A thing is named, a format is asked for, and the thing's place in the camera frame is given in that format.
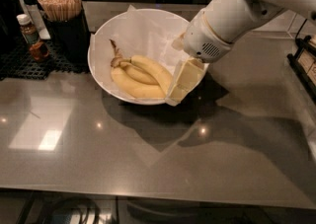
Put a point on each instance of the white ceramic bowl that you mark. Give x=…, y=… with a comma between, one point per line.
x=98, y=76

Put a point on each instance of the black container at left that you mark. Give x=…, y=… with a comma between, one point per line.
x=9, y=26

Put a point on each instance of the black chopstick holder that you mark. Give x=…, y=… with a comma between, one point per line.
x=72, y=35

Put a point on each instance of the small white-capped sauce bottle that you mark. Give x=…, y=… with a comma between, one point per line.
x=28, y=29

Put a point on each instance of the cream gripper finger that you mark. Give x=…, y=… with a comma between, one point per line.
x=187, y=76
x=178, y=42

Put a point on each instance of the white flat utensil packet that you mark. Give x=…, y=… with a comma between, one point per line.
x=36, y=17

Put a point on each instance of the white paper bowl liner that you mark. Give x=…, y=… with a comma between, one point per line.
x=144, y=34

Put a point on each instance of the yellow banana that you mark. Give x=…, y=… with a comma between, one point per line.
x=138, y=74
x=152, y=67
x=135, y=88

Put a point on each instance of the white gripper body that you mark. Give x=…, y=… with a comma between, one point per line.
x=199, y=38

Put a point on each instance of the bundle of wooden chopsticks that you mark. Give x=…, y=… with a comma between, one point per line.
x=61, y=10

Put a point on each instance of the small red-brown jar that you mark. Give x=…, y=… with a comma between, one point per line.
x=39, y=51

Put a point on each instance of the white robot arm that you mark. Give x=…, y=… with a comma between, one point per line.
x=246, y=15

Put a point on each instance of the black grid mat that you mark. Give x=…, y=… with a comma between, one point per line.
x=18, y=63

